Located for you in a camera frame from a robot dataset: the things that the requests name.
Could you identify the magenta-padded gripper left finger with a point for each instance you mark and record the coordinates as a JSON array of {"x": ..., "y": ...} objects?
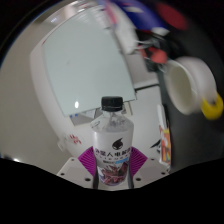
[{"x": 78, "y": 171}]

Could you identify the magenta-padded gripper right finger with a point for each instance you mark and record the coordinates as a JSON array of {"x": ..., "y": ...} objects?
[{"x": 148, "y": 172}]

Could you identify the clear bottle with white label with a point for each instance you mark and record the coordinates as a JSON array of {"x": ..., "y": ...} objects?
[{"x": 111, "y": 146}]

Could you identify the colourful flat book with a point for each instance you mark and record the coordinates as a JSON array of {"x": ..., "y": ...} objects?
[{"x": 166, "y": 146}]

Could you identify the white paper roll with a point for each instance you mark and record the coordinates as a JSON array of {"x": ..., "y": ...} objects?
[{"x": 161, "y": 115}]

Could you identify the whiteboard on black stand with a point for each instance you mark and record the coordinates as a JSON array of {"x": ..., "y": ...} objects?
[{"x": 86, "y": 63}]

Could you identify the black and red tool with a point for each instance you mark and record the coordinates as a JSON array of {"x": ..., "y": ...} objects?
[{"x": 156, "y": 50}]

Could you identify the flat round red coaster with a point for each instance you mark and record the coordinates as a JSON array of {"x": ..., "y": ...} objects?
[{"x": 171, "y": 16}]

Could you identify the red wall sign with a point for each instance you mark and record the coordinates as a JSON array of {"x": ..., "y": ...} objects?
[{"x": 74, "y": 139}]

